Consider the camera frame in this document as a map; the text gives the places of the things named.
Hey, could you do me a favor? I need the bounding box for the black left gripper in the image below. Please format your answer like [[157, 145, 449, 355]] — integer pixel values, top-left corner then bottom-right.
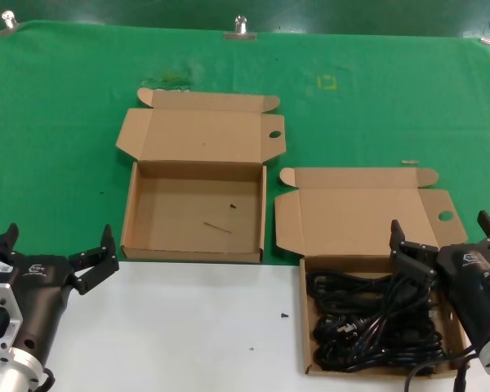
[[0, 223, 120, 364]]

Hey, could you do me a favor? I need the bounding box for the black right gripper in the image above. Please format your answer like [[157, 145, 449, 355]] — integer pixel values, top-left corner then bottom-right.
[[390, 210, 490, 352]]

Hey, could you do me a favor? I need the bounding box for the open brown cardboard box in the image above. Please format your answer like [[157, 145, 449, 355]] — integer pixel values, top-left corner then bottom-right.
[[274, 166, 481, 376], [114, 87, 286, 263]]

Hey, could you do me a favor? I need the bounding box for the green table cloth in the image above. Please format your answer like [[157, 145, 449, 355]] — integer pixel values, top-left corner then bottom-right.
[[0, 19, 490, 266]]

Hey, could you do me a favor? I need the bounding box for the clear plastic scrap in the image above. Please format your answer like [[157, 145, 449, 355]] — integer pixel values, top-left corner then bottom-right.
[[140, 69, 195, 91]]

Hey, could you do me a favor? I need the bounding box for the silver left wrist bracket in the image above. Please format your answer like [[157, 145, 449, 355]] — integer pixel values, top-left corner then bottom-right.
[[0, 281, 25, 363]]

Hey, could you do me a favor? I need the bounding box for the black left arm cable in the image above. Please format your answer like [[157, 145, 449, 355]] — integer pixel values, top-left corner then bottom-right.
[[36, 367, 56, 392]]

